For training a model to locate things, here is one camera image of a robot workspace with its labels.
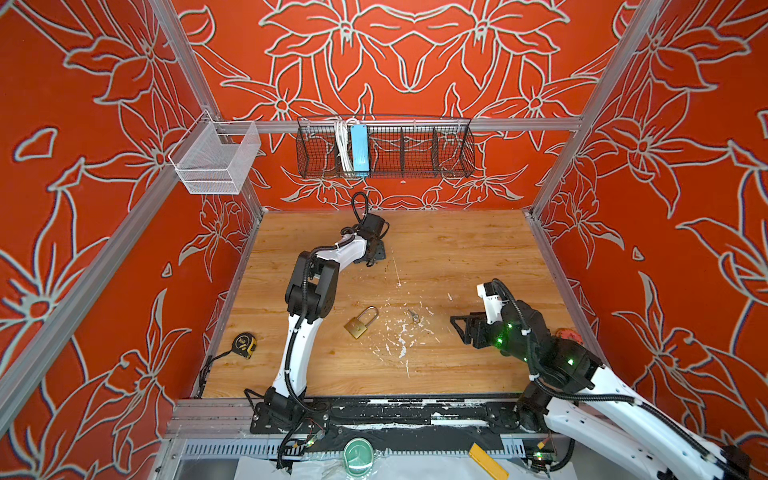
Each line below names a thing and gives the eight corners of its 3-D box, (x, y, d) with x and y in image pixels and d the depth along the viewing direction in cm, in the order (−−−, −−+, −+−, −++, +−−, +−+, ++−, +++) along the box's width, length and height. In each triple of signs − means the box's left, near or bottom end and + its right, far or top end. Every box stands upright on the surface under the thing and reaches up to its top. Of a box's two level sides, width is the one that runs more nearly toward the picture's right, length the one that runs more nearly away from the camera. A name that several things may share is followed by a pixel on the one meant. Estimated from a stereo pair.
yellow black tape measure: (227, 359, 85) (221, 355, 82) (234, 337, 89) (229, 332, 86) (253, 359, 85) (249, 355, 82) (259, 337, 89) (255, 332, 86)
